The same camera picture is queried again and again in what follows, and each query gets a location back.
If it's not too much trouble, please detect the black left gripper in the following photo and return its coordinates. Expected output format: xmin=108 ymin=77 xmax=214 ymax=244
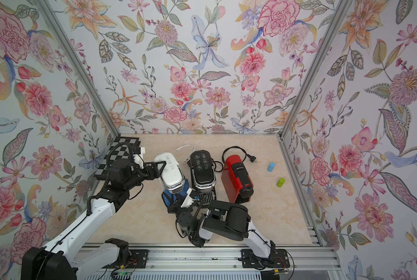
xmin=124 ymin=160 xmax=167 ymax=191

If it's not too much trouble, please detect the black power cable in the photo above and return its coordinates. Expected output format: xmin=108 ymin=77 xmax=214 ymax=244
xmin=221 ymin=145 xmax=257 ymax=165

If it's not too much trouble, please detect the black coffee machine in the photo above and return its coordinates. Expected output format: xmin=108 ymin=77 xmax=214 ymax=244
xmin=188 ymin=150 xmax=216 ymax=208

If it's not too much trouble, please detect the black white chessboard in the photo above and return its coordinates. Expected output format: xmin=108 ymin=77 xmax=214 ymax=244
xmin=94 ymin=136 xmax=141 ymax=181

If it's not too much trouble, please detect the white coffee machine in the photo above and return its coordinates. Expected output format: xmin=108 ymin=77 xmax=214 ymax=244
xmin=154 ymin=152 xmax=185 ymax=194

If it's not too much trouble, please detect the blue microfiber cloth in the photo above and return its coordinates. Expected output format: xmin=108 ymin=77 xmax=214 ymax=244
xmin=161 ymin=188 xmax=189 ymax=214

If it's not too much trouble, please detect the red coffee machine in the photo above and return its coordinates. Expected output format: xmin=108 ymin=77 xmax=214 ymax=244
xmin=221 ymin=155 xmax=254 ymax=204

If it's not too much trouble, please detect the aluminium frame post left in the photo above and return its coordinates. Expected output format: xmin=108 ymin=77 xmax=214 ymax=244
xmin=34 ymin=0 xmax=121 ymax=137

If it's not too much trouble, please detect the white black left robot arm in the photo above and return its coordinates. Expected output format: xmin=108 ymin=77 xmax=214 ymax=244
xmin=21 ymin=159 xmax=167 ymax=280

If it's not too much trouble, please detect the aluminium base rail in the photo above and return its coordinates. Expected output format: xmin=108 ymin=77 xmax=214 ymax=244
xmin=88 ymin=246 xmax=345 ymax=280

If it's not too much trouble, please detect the blue cylinder block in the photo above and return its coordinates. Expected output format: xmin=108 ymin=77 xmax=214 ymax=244
xmin=267 ymin=162 xmax=276 ymax=172

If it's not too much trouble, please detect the aluminium frame post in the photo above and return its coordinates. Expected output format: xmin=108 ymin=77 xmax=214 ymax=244
xmin=278 ymin=1 xmax=351 ymax=141
xmin=34 ymin=0 xmax=121 ymax=137

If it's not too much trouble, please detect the aluminium frame post right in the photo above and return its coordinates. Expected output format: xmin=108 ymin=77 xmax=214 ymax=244
xmin=278 ymin=1 xmax=351 ymax=141

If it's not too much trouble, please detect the white power cable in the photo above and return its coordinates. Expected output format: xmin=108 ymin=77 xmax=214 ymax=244
xmin=176 ymin=144 xmax=196 ymax=165

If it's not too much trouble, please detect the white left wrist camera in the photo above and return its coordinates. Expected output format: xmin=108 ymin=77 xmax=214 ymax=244
xmin=132 ymin=147 xmax=146 ymax=169

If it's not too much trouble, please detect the green cylinder block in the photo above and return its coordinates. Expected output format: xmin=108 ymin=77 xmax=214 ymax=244
xmin=276 ymin=178 xmax=285 ymax=188

